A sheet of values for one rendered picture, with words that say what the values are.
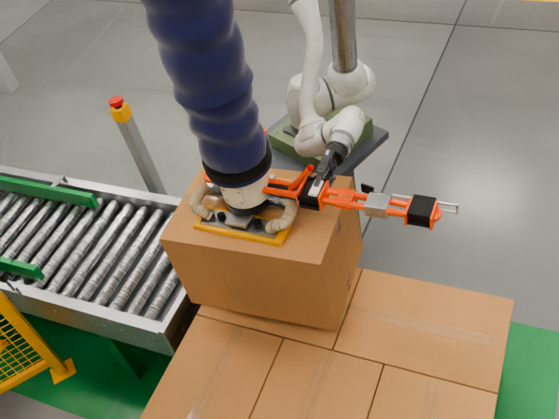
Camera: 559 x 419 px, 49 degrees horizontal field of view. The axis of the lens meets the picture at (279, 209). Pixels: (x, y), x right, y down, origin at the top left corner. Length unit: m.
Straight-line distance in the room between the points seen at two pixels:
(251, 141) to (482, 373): 1.15
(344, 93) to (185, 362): 1.28
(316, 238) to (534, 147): 2.15
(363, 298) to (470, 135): 1.75
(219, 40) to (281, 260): 0.74
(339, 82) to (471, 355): 1.19
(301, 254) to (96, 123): 3.05
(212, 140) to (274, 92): 2.68
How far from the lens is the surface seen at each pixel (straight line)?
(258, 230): 2.04
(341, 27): 2.43
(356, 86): 2.63
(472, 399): 2.28
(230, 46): 1.67
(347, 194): 1.92
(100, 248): 3.01
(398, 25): 5.01
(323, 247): 1.97
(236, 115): 1.77
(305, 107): 2.24
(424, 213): 1.83
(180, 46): 1.63
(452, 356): 2.35
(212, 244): 2.08
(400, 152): 3.84
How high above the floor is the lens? 2.59
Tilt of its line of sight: 46 degrees down
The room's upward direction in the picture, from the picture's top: 15 degrees counter-clockwise
